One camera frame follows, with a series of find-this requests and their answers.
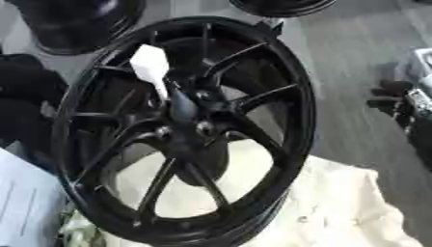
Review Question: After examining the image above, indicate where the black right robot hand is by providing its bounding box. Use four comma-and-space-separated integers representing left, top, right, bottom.
365, 79, 432, 172

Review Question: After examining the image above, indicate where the black round wheel rim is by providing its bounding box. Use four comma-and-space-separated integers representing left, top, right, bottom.
228, 0, 339, 19

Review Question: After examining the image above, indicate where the pale flat board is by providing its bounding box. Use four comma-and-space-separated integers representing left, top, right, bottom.
0, 147, 69, 247

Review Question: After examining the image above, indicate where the white crumpled sheet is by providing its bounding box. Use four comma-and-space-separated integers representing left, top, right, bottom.
57, 138, 425, 247

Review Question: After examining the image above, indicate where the black spoked wheel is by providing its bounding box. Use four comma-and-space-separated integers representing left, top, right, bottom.
50, 15, 319, 247

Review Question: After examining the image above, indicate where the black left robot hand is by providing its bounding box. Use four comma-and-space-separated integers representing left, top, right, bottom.
0, 52, 71, 151

